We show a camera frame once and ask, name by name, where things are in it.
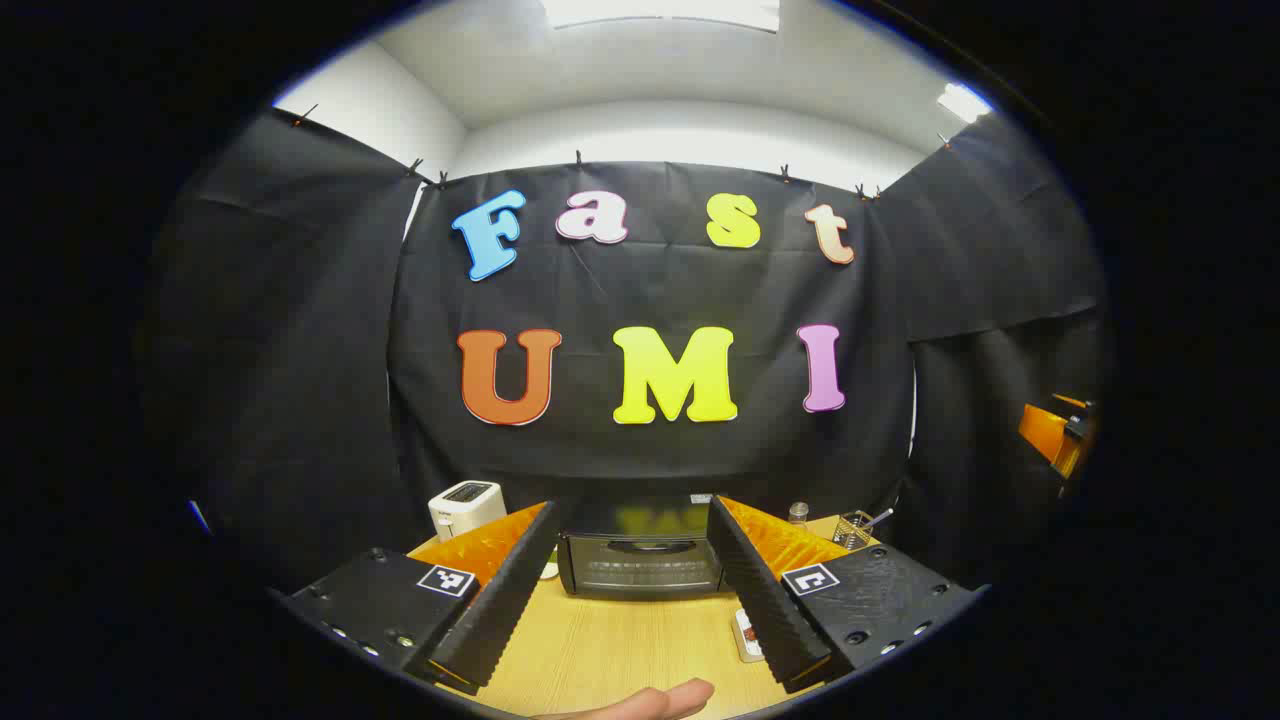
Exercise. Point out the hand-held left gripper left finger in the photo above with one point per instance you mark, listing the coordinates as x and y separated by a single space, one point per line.
500 610

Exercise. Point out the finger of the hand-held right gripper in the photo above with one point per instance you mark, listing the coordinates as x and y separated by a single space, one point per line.
1050 435

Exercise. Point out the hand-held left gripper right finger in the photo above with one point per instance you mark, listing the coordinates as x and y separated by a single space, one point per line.
765 610

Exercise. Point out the black electric oven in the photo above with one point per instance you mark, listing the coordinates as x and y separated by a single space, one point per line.
640 560

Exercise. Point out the white plastic tray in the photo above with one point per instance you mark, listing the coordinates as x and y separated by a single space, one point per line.
745 640

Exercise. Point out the white divided condiment dish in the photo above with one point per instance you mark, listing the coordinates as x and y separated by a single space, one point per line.
549 570

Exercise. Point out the clear glass bottle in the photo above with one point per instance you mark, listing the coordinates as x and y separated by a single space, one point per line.
797 514

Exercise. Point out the white toaster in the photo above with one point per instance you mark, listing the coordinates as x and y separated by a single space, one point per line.
465 505

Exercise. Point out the striped drinking straw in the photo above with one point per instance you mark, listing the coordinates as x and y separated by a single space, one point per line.
880 517

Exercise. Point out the black backdrop cloth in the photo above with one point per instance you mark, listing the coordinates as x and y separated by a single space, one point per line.
650 300

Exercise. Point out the ceiling light panel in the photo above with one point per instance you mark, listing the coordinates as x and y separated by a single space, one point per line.
963 102

